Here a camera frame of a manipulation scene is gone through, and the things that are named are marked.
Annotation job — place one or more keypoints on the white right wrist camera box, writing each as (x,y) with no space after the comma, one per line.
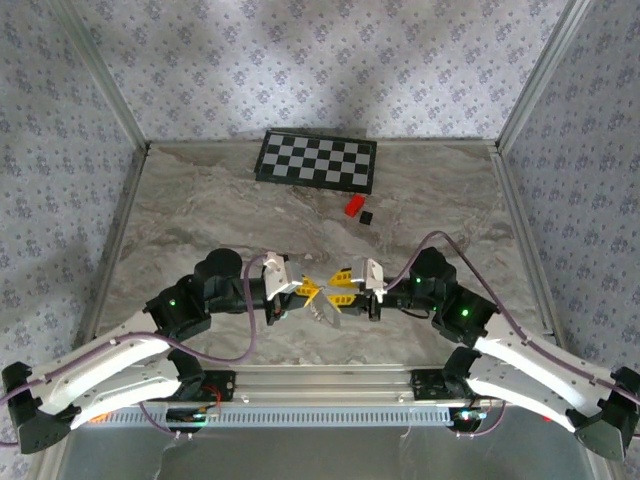
(371,277)

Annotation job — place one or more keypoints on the aluminium base extrusion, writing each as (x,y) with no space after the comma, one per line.
(325,385)

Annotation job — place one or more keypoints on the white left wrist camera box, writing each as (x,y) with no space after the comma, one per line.
(280,277)

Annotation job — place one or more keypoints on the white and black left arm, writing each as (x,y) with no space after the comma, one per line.
(100,380)

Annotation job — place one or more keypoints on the black and grey chessboard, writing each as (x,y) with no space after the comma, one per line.
(315,160)

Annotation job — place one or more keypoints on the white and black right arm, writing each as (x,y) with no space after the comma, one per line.
(530,370)

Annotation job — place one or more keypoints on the small black block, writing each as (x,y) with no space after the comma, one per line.
(367,217)

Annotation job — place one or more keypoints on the aluminium frame rail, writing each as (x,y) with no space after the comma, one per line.
(530,250)
(52,465)
(200,143)
(611,472)
(111,250)

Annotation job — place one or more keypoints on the red block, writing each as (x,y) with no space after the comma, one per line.
(354,206)

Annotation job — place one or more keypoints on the aluminium frame post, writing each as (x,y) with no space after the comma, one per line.
(104,75)
(539,75)

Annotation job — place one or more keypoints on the grey metal sheet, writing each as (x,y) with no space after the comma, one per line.
(325,455)

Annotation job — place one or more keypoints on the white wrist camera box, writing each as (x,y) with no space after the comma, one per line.
(280,277)
(371,277)

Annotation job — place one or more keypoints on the small controller board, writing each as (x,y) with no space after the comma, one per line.
(467,417)
(192,416)

